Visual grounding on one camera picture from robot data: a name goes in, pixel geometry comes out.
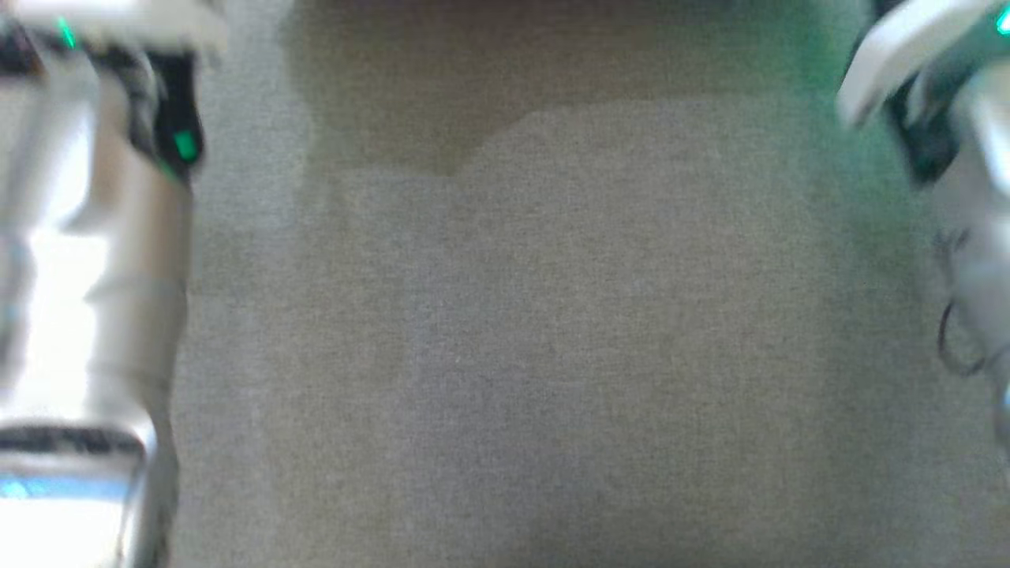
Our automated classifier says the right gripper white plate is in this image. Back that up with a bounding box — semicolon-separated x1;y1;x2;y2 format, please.
835;0;1010;188

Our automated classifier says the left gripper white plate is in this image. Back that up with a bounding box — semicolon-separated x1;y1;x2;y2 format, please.
0;0;230;186

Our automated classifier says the grey fabric sofa seat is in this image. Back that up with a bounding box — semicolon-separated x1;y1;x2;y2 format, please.
0;0;1010;568

